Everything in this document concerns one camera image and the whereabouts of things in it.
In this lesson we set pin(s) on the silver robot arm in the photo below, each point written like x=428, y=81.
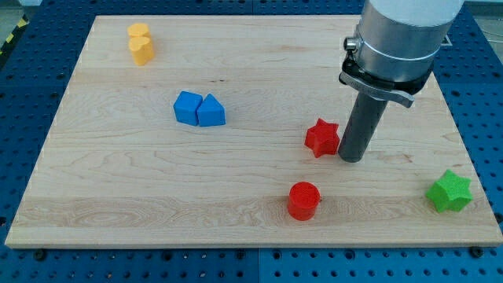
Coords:
x=391, y=53

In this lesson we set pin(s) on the red star block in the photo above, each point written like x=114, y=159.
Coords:
x=322, y=138

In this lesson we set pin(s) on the green star block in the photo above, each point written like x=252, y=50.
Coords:
x=450, y=192

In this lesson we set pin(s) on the blue pentagon block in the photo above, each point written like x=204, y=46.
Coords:
x=211, y=112

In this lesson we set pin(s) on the blue cube block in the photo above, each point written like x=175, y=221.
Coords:
x=185, y=107

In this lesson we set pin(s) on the wooden board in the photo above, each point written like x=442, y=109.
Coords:
x=117, y=170

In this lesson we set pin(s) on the red cylinder block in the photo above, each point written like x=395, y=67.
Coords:
x=303, y=200

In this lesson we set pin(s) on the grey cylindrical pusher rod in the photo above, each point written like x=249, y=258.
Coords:
x=364, y=118

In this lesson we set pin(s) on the yellow heart block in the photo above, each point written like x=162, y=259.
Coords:
x=141, y=49

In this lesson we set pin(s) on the yellow cylinder block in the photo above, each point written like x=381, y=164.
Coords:
x=137, y=30

